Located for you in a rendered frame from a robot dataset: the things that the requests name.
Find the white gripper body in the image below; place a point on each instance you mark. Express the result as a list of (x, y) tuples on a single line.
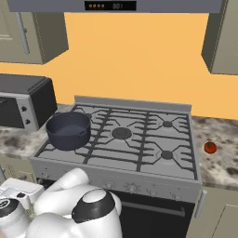
[(21, 186)]

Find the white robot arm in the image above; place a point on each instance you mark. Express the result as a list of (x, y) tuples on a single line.
[(59, 198)]

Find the grey stove knob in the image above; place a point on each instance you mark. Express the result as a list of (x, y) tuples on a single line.
[(45, 175), (176, 195), (108, 185), (131, 187), (152, 192)]

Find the dark blue pot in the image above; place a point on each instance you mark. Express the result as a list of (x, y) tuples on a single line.
[(66, 136)]

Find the grey gas stove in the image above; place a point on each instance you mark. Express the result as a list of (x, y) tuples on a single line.
[(124, 155)]

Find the red tomato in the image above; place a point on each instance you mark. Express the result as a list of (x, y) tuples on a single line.
[(210, 148)]

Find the olive base cupboard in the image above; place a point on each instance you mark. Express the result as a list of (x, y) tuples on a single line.
[(15, 169)]

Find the black and silver toaster oven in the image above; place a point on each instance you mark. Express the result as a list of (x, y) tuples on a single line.
[(28, 99)]

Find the black oven door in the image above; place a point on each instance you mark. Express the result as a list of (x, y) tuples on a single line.
[(155, 223)]

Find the olive base cupboard door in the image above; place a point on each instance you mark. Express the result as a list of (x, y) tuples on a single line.
[(217, 217)]

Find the grey range hood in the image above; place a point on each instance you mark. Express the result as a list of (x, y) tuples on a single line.
[(117, 5)]

